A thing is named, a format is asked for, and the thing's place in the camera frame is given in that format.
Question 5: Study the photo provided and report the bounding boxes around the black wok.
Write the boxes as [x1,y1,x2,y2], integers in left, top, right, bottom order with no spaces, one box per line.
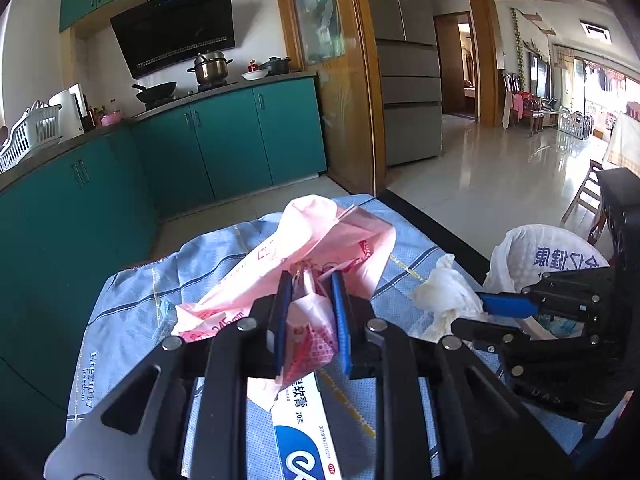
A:
[131,81,177,104]

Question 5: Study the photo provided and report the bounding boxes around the white plastic trash basket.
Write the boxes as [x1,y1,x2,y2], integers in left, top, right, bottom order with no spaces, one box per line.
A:
[482,223,612,338]

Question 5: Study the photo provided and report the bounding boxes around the blue checked tablecloth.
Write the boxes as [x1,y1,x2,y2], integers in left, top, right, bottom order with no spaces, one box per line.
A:
[64,193,586,480]

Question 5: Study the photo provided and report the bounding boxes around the white bowl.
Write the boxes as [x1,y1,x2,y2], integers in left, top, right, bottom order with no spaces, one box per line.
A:
[242,70,269,81]

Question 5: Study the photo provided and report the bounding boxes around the white tissue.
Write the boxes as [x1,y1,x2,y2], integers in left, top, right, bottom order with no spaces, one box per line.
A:
[409,254,488,344]

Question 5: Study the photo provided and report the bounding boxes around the black cooking pot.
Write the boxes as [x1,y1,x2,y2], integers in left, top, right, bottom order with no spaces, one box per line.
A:
[259,56,291,76]

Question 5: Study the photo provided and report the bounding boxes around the silver refrigerator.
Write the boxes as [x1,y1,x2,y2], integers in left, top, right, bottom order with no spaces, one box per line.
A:
[369,0,442,166]

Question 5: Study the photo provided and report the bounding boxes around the white blue ointment box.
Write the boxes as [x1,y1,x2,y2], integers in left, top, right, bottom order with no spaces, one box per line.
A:
[270,373,342,480]

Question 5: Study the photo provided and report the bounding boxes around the steel stock pot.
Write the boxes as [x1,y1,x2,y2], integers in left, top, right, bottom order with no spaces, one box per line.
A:
[186,51,233,86]

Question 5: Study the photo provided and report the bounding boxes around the white kitchen appliance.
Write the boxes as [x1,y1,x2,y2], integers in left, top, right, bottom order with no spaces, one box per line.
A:
[48,84,88,140]

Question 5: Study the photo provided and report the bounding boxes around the white dish rack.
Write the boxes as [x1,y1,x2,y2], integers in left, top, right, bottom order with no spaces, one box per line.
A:
[0,101,62,172]

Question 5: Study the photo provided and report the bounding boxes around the white printed trash bag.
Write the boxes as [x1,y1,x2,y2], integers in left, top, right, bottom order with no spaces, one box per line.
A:
[482,223,612,338]

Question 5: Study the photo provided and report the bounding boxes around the pink printed plastic bag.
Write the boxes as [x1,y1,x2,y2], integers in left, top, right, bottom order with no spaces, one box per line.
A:
[172,195,396,411]

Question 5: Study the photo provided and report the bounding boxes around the wooden stool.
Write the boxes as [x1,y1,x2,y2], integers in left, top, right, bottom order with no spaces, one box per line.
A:
[560,159,606,246]

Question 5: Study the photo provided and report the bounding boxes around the pink bowl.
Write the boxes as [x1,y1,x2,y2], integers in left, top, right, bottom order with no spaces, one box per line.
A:
[100,110,122,127]

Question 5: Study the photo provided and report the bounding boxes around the clear plastic wrapper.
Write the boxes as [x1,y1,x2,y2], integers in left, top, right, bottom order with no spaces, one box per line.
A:
[153,298,177,344]

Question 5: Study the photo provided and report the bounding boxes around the wooden glass sliding door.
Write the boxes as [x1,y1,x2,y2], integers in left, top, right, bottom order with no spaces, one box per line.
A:
[278,0,386,195]

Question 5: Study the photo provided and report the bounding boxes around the black range hood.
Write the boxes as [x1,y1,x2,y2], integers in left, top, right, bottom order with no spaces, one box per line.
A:
[111,0,235,79]

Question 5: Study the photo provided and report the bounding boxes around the teal lower cabinets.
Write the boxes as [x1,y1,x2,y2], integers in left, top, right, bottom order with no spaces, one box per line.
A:
[1,73,326,408]

